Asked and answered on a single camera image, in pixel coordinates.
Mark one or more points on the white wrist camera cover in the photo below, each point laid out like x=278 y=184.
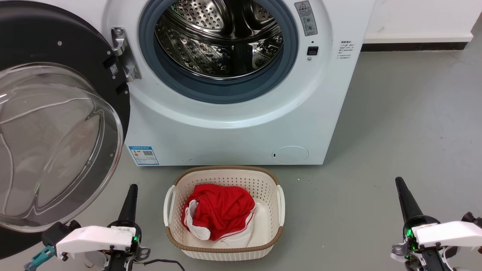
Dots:
x=90 y=239
x=448 y=233

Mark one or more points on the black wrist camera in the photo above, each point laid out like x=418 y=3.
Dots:
x=56 y=233
x=472 y=220

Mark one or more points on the small printed text label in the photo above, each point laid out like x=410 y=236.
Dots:
x=345 y=49

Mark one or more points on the grey warning sticker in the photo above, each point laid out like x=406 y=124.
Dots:
x=305 y=19

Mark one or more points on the silver metal door hinge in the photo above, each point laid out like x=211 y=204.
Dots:
x=126 y=56

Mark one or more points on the black door lock socket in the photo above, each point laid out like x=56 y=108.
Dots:
x=312 y=51

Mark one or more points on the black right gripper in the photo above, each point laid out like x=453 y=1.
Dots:
x=429 y=259

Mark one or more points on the round white filter cover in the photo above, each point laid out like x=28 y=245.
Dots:
x=290 y=154

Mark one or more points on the beige perforated laundry basket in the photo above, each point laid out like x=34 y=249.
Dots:
x=226 y=177

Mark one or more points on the white left wrist camera cover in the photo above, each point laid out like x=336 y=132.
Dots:
x=90 y=239

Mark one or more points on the black round glass washer door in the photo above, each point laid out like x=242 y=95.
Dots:
x=45 y=37

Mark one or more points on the white right wrist camera cover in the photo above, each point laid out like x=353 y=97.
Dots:
x=448 y=233

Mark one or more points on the blue energy label sticker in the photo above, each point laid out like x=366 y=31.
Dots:
x=143 y=155

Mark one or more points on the red and white garment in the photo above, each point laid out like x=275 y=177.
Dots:
x=218 y=210

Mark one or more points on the white front-load washing machine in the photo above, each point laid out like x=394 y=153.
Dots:
x=226 y=131

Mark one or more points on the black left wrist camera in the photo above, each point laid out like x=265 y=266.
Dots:
x=56 y=233

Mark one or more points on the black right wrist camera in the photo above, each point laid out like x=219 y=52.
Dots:
x=472 y=220

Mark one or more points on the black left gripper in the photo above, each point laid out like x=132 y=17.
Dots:
x=137 y=237

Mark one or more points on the steel perforated washer drum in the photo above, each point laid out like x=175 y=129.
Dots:
x=196 y=37

